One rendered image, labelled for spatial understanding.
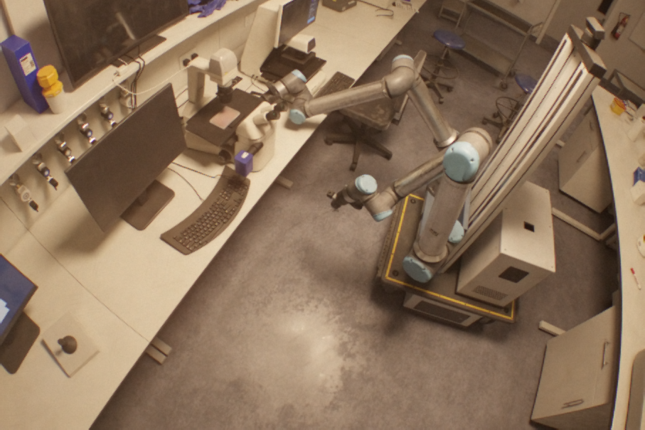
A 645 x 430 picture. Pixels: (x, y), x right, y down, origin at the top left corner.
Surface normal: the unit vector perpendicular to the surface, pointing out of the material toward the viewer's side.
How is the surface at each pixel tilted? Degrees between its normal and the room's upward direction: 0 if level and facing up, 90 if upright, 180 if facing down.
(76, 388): 0
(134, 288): 0
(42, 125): 0
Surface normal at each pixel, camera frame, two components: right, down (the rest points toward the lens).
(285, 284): 0.14, -0.60
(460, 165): -0.67, 0.42
